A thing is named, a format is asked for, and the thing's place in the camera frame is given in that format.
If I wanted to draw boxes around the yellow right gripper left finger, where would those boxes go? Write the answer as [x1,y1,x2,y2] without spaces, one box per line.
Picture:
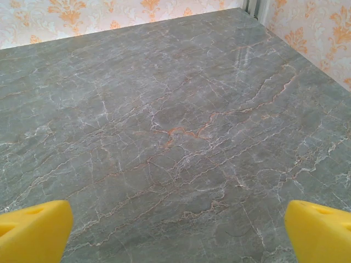
[0,199,74,263]

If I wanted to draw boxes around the aluminium frame post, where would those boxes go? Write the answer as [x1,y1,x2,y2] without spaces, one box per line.
[245,0,274,27]

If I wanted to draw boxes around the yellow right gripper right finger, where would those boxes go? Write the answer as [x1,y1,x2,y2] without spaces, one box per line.
[284,199,351,263]

